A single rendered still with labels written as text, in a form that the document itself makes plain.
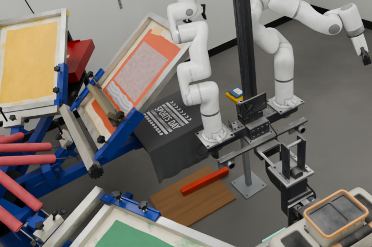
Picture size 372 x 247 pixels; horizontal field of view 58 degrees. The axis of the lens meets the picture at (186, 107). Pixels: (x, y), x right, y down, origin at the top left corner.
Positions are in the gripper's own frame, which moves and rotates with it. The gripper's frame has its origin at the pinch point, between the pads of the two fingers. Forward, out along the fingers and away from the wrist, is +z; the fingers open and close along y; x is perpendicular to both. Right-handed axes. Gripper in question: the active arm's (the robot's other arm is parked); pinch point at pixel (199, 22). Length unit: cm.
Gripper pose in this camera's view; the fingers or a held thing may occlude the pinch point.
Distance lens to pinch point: 208.7
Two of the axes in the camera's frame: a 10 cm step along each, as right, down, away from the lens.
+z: 4.3, 6.3, 6.5
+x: -4.9, -4.4, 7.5
